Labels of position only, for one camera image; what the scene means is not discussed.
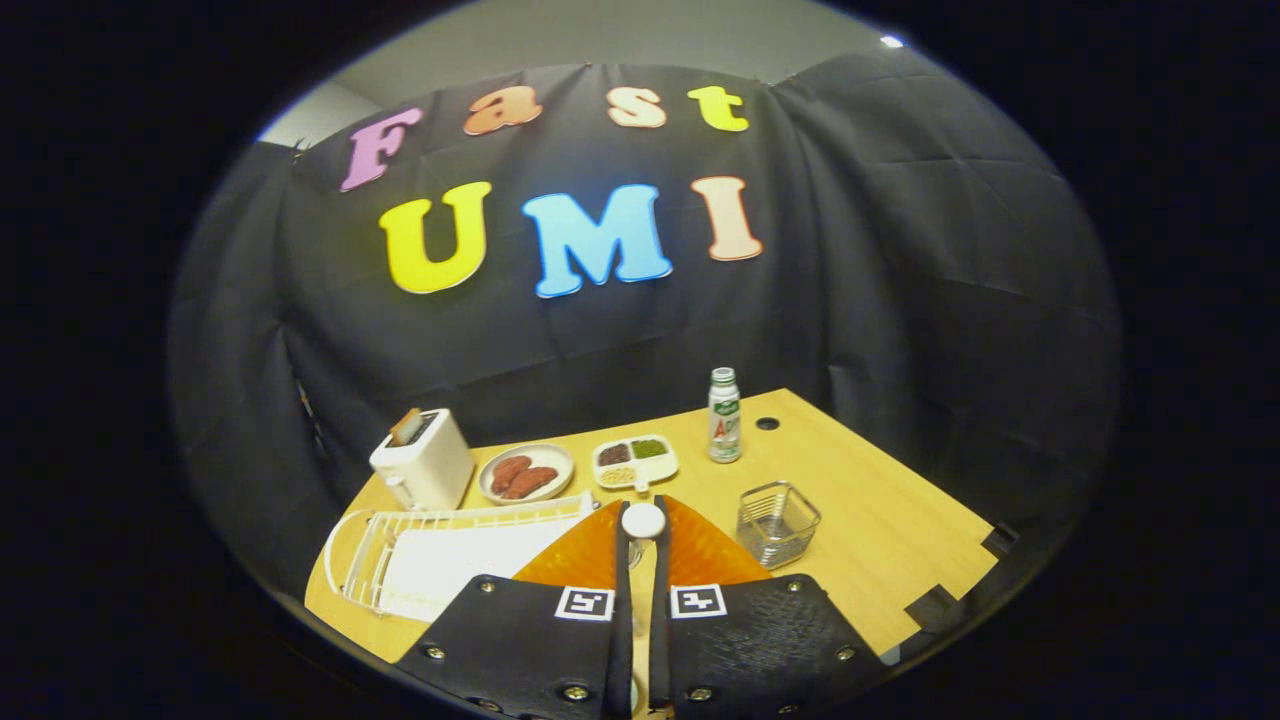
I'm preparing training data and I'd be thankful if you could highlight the black backdrop cloth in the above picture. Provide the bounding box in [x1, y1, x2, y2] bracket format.
[165, 45, 1121, 601]

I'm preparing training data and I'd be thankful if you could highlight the spoon with blue checked handle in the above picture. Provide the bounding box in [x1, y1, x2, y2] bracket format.
[621, 502, 668, 719]

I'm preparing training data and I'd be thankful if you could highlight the white divided bean dish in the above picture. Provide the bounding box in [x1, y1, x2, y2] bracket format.
[592, 434, 680, 493]

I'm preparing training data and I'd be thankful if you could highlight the metal wire basket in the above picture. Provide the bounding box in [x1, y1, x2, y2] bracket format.
[737, 481, 822, 570]

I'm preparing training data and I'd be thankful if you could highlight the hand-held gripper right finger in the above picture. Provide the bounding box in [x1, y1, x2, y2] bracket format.
[648, 495, 886, 719]

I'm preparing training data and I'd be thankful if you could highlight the small white plate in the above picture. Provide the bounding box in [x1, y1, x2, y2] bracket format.
[478, 443, 575, 505]

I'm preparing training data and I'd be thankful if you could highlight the white toaster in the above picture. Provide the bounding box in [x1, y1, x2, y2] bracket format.
[369, 408, 475, 512]

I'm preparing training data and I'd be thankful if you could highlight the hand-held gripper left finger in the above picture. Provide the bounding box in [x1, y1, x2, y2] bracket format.
[395, 500, 636, 719]

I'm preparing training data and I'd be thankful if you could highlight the white wire dish rack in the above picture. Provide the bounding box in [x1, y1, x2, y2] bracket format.
[325, 492, 601, 623]

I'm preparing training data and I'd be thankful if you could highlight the white milk bottle green cap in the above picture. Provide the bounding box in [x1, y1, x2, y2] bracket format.
[708, 367, 743, 464]

